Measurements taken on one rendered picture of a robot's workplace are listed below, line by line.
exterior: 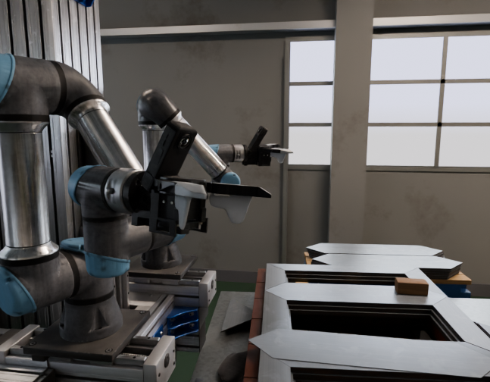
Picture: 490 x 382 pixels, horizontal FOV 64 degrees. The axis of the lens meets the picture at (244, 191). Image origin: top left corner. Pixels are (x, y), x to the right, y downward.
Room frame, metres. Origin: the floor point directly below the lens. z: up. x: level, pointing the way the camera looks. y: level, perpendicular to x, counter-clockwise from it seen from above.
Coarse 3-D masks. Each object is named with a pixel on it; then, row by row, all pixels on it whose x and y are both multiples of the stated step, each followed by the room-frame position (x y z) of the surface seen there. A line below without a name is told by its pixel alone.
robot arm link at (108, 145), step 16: (64, 64) 0.88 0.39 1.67; (80, 80) 0.89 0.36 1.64; (80, 96) 0.87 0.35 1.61; (96, 96) 0.89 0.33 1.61; (64, 112) 0.88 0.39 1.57; (80, 112) 0.86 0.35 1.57; (96, 112) 0.87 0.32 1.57; (80, 128) 0.86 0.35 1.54; (96, 128) 0.85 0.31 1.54; (112, 128) 0.86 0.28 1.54; (96, 144) 0.83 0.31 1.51; (112, 144) 0.83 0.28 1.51; (96, 160) 0.84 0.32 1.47; (112, 160) 0.81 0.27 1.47; (128, 160) 0.82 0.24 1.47; (160, 240) 0.74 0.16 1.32; (176, 240) 0.80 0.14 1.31
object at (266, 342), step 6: (276, 330) 1.23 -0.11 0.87; (264, 336) 1.20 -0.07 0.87; (270, 336) 1.20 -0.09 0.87; (276, 336) 1.20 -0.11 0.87; (258, 342) 1.16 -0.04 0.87; (264, 342) 1.16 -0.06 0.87; (270, 342) 1.16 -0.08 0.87; (264, 348) 1.13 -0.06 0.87; (270, 348) 1.13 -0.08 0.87; (270, 354) 1.10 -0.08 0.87
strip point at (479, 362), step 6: (462, 348) 1.13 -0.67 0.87; (468, 348) 1.13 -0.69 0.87; (468, 354) 1.10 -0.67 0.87; (474, 354) 1.10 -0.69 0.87; (480, 354) 1.10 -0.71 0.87; (468, 360) 1.06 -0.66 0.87; (474, 360) 1.06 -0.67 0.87; (480, 360) 1.06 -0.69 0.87; (486, 360) 1.06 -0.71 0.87; (474, 366) 1.03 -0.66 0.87; (480, 366) 1.03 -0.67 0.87; (486, 366) 1.03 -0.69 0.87; (480, 372) 1.01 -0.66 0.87; (486, 372) 1.01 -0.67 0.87
